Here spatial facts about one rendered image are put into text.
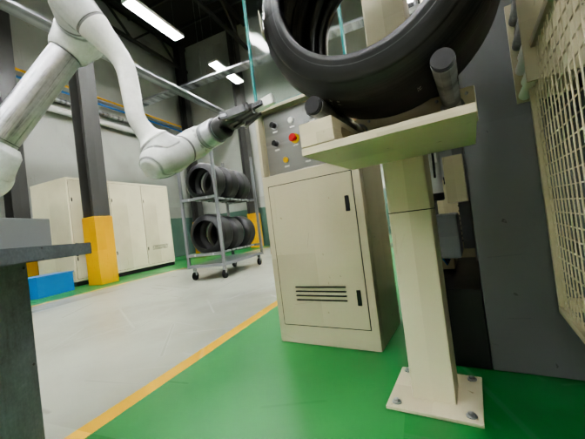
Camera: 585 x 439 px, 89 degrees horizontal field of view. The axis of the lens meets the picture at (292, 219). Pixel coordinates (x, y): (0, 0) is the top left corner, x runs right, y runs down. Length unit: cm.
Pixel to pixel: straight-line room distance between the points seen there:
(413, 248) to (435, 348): 32
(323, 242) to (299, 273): 22
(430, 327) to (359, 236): 52
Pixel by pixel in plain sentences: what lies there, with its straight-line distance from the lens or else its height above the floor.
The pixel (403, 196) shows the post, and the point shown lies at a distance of 104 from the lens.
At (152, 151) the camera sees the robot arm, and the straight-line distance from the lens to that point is 99.
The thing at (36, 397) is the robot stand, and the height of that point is 21.
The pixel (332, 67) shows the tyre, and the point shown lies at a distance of 77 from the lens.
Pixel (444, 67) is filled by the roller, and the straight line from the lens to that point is 70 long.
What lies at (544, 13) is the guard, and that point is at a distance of 89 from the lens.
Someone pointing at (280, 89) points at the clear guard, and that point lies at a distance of 174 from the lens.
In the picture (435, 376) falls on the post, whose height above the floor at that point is 9.
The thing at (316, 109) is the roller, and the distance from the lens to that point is 76.
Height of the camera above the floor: 62
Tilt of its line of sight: 1 degrees up
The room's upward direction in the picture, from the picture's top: 7 degrees counter-clockwise
